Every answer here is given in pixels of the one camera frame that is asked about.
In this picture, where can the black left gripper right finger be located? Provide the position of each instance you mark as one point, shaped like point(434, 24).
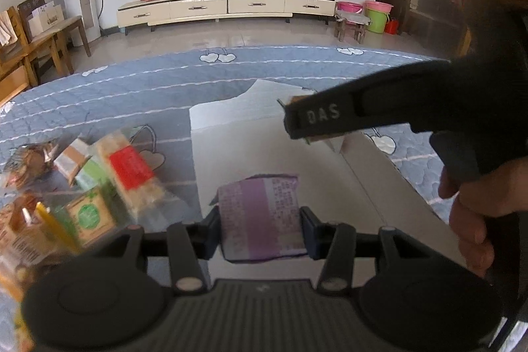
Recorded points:
point(335, 244)

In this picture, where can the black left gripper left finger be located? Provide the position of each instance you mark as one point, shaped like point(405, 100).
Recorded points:
point(187, 245)

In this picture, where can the purple snack packet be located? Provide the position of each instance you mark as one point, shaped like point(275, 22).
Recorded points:
point(260, 219)

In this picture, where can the red label rice cracker packet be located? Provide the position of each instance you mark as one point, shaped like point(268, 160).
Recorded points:
point(135, 181)

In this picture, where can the green label biscuit packet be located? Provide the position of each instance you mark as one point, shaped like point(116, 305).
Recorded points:
point(91, 216)

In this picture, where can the orange striped wafer packet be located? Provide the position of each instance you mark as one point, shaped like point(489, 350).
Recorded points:
point(72, 159)

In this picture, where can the yellow pancake snack bag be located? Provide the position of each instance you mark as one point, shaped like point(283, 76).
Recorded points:
point(33, 242)

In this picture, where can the clear bag of cookies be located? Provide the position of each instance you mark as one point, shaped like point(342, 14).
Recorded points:
point(28, 163)

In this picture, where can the green wafer packet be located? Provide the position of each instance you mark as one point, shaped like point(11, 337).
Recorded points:
point(91, 175)

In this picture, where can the person's right hand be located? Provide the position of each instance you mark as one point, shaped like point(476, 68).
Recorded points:
point(492, 196)

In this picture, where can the small red bucket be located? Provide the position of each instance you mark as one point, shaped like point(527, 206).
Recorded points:
point(392, 26)

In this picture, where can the green plastic bucket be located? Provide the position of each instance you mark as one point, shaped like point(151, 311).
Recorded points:
point(378, 13)

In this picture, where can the small wooden stool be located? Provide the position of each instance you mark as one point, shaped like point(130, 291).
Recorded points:
point(356, 23)

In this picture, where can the blue quilted table cover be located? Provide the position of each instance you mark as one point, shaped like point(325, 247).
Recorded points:
point(150, 99)

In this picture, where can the pink basin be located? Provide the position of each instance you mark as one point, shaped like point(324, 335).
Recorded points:
point(349, 7)

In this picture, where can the cream tv cabinet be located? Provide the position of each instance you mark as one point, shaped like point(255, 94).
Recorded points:
point(156, 13)

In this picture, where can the light wooden chair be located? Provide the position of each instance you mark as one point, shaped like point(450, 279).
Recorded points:
point(23, 53)

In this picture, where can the white paper gift bag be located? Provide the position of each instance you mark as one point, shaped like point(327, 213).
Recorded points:
point(45, 17)

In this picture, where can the dark wooden chair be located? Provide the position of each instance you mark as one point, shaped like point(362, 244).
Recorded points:
point(27, 7)

